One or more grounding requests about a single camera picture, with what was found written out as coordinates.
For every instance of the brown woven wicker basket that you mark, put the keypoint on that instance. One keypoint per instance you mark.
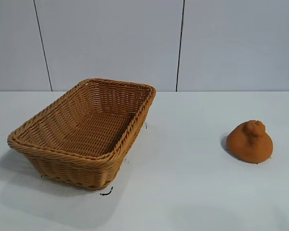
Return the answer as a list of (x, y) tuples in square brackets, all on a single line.
[(91, 125)]

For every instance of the knobby orange fruit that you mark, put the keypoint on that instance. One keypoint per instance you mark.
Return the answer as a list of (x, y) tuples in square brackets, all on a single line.
[(249, 146)]

